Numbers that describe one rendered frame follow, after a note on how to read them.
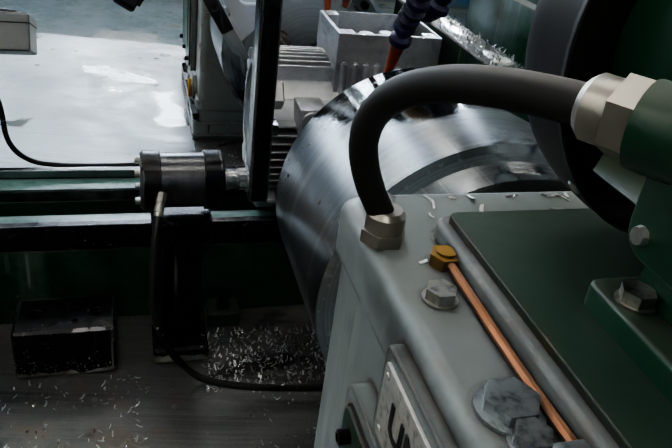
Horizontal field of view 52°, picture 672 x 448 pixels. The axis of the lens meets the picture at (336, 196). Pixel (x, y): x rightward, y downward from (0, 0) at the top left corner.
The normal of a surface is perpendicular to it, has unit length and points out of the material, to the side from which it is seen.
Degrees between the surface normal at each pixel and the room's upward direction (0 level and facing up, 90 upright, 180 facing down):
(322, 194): 62
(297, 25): 90
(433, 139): 21
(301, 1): 90
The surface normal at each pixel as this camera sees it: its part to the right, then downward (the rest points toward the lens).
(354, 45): 0.23, 0.48
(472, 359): 0.11, -0.88
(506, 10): -0.96, 0.02
